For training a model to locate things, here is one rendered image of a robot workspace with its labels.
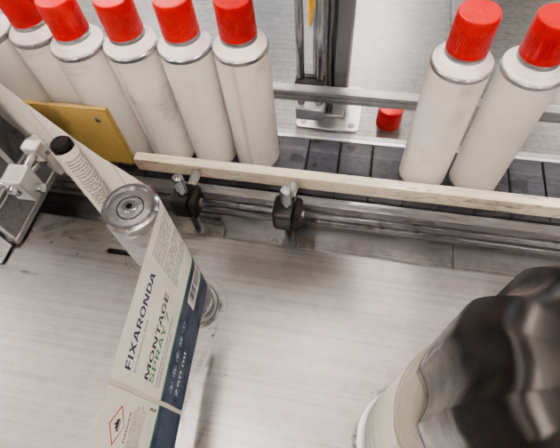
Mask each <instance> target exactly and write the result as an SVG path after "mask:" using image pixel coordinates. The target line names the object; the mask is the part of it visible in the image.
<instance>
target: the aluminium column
mask: <svg viewBox="0 0 560 448"><path fill-rule="evenodd" d="M330 11H331V0H325V29H324V75H325V86H329V68H328V42H329V26H330ZM355 15H356V0H335V12H334V24H333V38H332V79H333V87H342V88H348V82H349V72H350V63H351V53H352V43H353V35H354V25H355ZM315 73H316V7H315V10H314V14H313V74H315ZM346 106H347V105H341V104H332V108H331V113H330V114H328V113H327V109H328V103H325V104H324V117H330V118H340V119H344V117H345V111H346Z"/></svg>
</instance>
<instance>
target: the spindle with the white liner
mask: <svg viewBox="0 0 560 448"><path fill-rule="evenodd" d="M356 441H357V448H560V264H552V265H545V266H538V267H533V268H528V269H526V270H524V271H522V272H521V273H519V274H518V275H517V276H516V277H515V278H514V279H513V280H512V281H511V282H510V283H509V284H508V285H507V286H505V287H504V288H503V289H502V290H501V291H500V292H499V293H498V294H497V295H496V296H487V297H482V298H477V299H475V300H472V301H470V302H469V304H467V306H466V307H464V309H462V310H461V312H460V313H459V314H458V315H457V316H456V317H455V318H454V319H453V320H452V321H451V322H450V324H449V325H448V326H447V327H446V328H445V329H444V330H443V331H442V332H441V333H440V334H439V336H438V337H437V338H436V339H435V340H434V341H433V342H432V343H431V344H430V345H429V346H428V347H426V348H424V349H423V350H422V351H421V352H419V354H418V355H416V357H414V358H413V360H412V361H411V362H410V363H409V365H408V366H407V367H406V368H405V369H404V370H403V371H402V372H401V373H400V374H399V375H398V377H397V378H396V379H395V380H394V381H393V382H392V383H391V384H390V385H389V386H388V387H387V389H386V390H385V391H383V392H382V393H381V394H380V395H378V396H377V397H375V398H374V399H373V400H372V401H371V402H370V403H369V405H368V406H367V407H366V409H365V410H364V413H363V415H362V417H361V419H360V421H359V425H358V429H357V438H356Z"/></svg>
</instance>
